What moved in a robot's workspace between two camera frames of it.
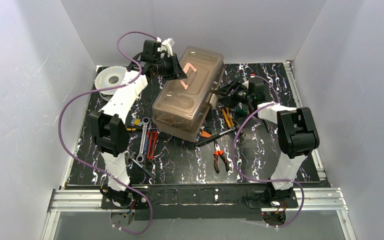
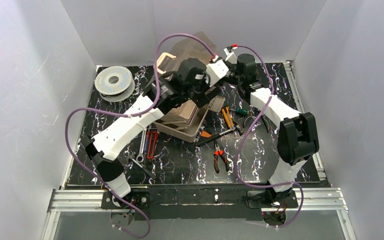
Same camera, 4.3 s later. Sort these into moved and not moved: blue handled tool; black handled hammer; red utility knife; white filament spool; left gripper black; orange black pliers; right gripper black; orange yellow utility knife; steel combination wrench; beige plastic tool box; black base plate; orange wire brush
Moved: right gripper black; beige plastic tool box; black handled hammer; left gripper black
Not moved: steel combination wrench; orange yellow utility knife; orange black pliers; black base plate; white filament spool; orange wire brush; blue handled tool; red utility knife
